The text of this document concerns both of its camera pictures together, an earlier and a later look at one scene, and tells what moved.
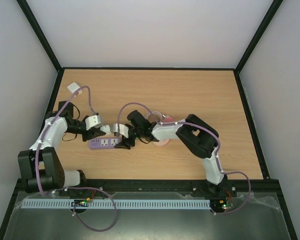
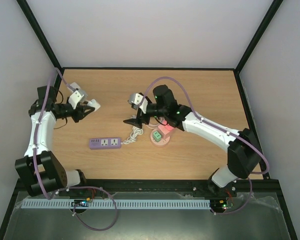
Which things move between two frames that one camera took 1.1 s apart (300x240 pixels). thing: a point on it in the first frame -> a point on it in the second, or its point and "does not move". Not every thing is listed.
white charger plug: (106, 128) -> (94, 103)
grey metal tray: (232, 216) does not move
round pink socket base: (161, 143) does not move
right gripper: (129, 135) -> (142, 115)
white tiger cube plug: (73, 86) does not move
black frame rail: (253, 186) does not move
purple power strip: (104, 142) does not move
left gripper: (92, 133) -> (80, 113)
